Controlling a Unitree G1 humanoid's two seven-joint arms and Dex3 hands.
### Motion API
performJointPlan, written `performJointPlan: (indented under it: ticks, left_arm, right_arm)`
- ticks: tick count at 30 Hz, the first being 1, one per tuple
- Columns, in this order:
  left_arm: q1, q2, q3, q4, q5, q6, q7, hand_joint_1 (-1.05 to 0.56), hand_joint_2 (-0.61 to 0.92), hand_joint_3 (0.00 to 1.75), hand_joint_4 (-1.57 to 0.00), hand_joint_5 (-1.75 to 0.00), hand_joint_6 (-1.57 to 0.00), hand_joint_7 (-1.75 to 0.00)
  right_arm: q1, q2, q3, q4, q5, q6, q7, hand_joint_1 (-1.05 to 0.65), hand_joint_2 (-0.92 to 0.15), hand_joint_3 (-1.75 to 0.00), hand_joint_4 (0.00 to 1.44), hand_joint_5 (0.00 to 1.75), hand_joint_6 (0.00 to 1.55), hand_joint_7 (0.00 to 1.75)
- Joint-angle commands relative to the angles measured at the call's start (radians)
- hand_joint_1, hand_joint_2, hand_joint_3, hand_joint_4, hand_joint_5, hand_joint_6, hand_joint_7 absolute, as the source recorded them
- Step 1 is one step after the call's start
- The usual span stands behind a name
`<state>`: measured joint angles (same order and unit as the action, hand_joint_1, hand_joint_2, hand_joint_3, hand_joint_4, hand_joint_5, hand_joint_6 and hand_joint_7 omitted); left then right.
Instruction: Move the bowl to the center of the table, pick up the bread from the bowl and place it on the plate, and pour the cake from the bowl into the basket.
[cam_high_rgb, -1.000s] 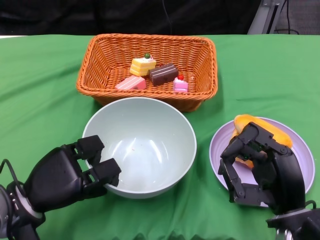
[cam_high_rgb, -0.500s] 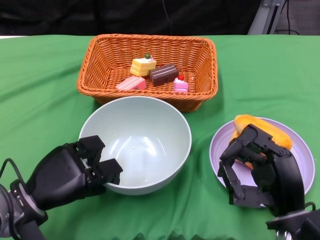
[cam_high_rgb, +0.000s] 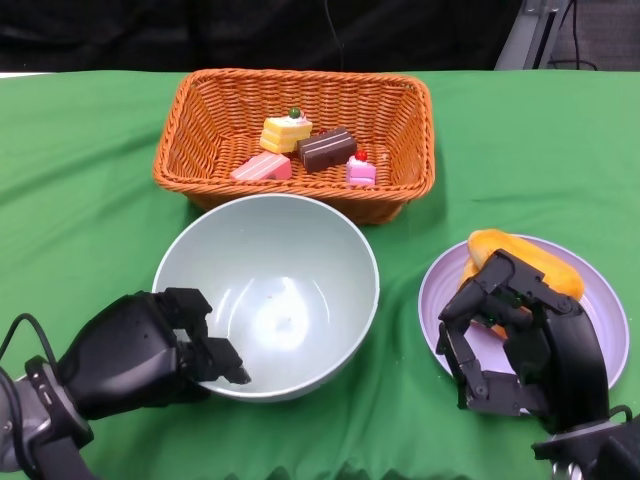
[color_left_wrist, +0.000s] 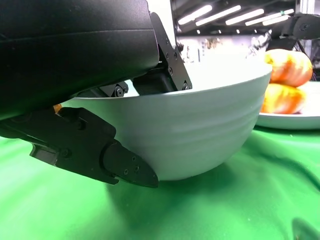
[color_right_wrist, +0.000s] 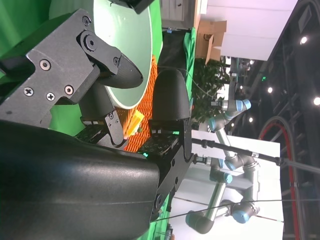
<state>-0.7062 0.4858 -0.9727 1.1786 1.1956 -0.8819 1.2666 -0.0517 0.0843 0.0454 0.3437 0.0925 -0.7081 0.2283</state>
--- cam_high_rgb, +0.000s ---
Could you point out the white chocolate cake slice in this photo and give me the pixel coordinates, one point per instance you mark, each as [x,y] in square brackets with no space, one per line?
[327,150]

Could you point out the salmon pink cake slice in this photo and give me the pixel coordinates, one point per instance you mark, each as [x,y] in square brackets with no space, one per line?
[260,167]

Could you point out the orange wicker basket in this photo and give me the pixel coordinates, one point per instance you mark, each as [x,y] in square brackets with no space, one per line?
[220,110]

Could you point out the yellow cake slice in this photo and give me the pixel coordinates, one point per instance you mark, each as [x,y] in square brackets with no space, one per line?
[285,132]

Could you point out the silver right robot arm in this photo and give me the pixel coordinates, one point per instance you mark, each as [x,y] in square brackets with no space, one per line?
[595,455]

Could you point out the grey-green bowl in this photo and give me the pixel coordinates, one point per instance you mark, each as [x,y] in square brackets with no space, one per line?
[270,280]

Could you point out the lavender plate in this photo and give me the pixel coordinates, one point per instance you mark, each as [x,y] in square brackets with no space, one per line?
[440,300]
[620,412]

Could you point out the black backdrop curtain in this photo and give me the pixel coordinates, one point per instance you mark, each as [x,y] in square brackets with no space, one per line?
[150,35]

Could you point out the green tablecloth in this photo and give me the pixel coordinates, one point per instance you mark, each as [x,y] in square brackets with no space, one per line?
[525,150]

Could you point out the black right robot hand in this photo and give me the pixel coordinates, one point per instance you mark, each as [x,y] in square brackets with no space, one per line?
[570,360]

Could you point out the magenta pink cake slice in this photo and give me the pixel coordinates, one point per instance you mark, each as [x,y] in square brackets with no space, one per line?
[361,172]

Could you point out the grey metal stand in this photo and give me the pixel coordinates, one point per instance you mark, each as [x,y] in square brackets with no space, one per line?
[525,40]

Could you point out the orange white striped bread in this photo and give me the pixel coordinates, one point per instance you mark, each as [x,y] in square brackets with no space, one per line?
[495,331]

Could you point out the plain golden bread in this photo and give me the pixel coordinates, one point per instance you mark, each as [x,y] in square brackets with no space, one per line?
[530,255]

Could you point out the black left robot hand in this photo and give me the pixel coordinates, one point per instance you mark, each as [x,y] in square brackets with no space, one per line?
[125,350]

